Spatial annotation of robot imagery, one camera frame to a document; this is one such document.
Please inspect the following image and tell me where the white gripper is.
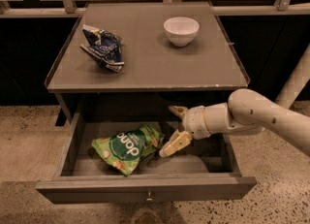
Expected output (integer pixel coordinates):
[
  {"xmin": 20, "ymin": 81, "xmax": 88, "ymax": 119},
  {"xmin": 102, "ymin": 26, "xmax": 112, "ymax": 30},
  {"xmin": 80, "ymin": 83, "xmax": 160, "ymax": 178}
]
[{"xmin": 159, "ymin": 106, "xmax": 211, "ymax": 158}]

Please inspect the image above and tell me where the green rice chip bag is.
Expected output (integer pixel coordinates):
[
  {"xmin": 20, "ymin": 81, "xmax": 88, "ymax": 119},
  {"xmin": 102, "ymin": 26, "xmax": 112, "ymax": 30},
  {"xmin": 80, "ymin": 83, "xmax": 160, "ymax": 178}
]
[{"xmin": 91, "ymin": 124, "xmax": 164, "ymax": 176}]

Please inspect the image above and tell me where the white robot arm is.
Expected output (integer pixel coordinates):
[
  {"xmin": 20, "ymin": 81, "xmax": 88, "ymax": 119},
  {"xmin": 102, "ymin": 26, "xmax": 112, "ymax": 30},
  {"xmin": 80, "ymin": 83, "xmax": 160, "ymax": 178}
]
[{"xmin": 160, "ymin": 47, "xmax": 310, "ymax": 157}]

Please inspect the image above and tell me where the grey open top drawer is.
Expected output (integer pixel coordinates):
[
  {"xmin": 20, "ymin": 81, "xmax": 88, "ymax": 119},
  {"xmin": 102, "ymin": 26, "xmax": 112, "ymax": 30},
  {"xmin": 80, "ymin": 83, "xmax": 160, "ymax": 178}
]
[{"xmin": 36, "ymin": 112, "xmax": 257, "ymax": 204}]

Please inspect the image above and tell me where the grey cabinet with counter top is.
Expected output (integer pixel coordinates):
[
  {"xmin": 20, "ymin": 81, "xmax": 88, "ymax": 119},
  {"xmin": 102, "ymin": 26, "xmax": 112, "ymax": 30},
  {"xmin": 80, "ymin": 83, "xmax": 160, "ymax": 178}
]
[{"xmin": 46, "ymin": 2, "xmax": 249, "ymax": 118}]

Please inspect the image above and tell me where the small metal drawer knob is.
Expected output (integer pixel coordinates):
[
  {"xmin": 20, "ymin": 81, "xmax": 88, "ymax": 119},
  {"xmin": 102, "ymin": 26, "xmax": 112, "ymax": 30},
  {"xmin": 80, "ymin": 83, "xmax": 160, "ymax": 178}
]
[{"xmin": 145, "ymin": 191, "xmax": 154, "ymax": 203}]

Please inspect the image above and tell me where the blue crumpled chip bag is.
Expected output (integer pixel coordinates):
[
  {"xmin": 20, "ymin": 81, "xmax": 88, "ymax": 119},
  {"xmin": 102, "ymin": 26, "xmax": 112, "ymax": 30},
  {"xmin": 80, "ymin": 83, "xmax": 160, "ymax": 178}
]
[{"xmin": 80, "ymin": 24, "xmax": 125, "ymax": 73}]

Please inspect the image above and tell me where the white ceramic bowl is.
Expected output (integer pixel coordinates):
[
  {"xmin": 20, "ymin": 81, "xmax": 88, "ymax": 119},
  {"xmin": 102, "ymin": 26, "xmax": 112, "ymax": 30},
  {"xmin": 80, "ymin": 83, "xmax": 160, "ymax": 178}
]
[{"xmin": 164, "ymin": 16, "xmax": 200, "ymax": 47}]

